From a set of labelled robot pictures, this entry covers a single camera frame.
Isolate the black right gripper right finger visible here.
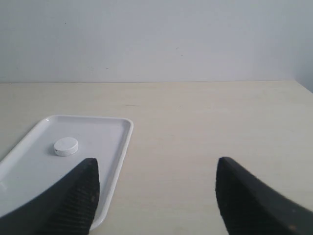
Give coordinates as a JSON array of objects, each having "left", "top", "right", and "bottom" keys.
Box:
[{"left": 215, "top": 157, "right": 313, "bottom": 235}]

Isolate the white bottle cap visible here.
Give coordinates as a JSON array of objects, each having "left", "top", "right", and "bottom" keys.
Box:
[{"left": 54, "top": 137, "right": 79, "bottom": 157}]

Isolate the white rectangular plastic tray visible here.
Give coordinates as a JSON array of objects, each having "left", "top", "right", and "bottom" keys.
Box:
[{"left": 0, "top": 115, "right": 134, "bottom": 229}]

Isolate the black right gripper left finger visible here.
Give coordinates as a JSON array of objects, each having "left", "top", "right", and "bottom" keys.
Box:
[{"left": 0, "top": 158, "right": 100, "bottom": 235}]

